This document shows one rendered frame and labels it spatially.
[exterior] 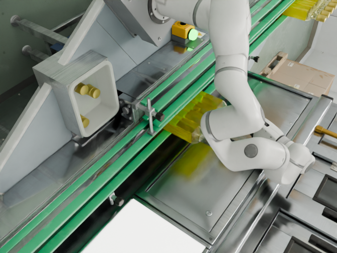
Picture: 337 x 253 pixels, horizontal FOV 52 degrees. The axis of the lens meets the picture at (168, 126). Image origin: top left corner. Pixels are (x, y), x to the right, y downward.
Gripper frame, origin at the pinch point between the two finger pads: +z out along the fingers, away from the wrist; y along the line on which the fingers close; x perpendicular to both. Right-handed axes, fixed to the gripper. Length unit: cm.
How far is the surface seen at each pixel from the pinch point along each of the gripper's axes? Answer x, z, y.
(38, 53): 42, 100, -2
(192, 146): 17.0, 11.7, -12.7
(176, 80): 14.9, 23.8, 13.2
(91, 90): 47, 28, 24
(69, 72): 52, 27, 34
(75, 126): 57, 24, 17
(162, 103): 27.1, 16.6, 13.7
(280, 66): -328, 194, -241
